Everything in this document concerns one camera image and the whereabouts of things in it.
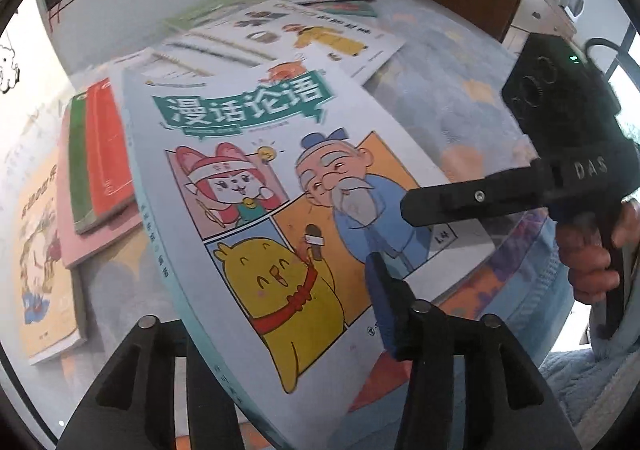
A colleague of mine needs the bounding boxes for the yellow picture book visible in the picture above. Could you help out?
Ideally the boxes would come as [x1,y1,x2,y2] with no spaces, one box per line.
[15,147,90,366]

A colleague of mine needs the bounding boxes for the red book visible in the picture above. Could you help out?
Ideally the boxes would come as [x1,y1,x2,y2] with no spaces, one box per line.
[85,77,136,225]

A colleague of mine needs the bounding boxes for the pink book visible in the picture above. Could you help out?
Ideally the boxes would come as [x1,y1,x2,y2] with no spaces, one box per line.
[56,104,143,269]

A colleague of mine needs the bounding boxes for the person's blue clothing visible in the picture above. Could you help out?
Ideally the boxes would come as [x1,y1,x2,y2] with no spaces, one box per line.
[500,230,640,436]

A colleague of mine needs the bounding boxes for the dark green book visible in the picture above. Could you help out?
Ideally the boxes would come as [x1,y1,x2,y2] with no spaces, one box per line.
[67,92,96,235]

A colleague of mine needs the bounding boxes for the light green picture book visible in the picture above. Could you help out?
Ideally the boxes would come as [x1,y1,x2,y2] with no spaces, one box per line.
[164,0,281,30]

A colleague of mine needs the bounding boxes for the white comic cover book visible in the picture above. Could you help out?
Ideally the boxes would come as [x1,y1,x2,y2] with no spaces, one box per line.
[120,47,496,450]

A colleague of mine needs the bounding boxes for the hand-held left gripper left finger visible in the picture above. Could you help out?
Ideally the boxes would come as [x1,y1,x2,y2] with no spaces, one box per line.
[56,315,251,450]

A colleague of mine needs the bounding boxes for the white lined cover book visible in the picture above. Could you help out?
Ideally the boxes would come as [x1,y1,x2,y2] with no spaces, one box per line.
[112,22,281,80]

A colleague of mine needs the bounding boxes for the white drawer unit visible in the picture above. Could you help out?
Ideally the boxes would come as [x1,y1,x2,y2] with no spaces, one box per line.
[502,0,586,55]

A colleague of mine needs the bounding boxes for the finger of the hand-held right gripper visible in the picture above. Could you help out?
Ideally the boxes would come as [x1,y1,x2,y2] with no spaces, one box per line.
[401,159,557,231]

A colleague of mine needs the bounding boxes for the white book yellow figure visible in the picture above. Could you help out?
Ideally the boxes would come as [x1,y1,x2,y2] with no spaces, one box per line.
[235,0,407,80]

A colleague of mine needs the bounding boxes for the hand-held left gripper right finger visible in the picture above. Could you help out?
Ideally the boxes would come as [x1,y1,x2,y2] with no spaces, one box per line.
[364,252,583,450]

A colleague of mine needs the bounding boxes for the black cable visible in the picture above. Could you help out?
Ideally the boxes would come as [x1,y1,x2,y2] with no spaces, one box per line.
[584,37,632,80]

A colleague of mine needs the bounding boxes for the person's right hand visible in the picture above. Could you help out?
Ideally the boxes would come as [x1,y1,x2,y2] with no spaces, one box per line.
[556,199,640,305]

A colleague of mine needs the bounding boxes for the black line wall decals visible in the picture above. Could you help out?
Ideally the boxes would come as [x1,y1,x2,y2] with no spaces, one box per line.
[0,44,22,95]

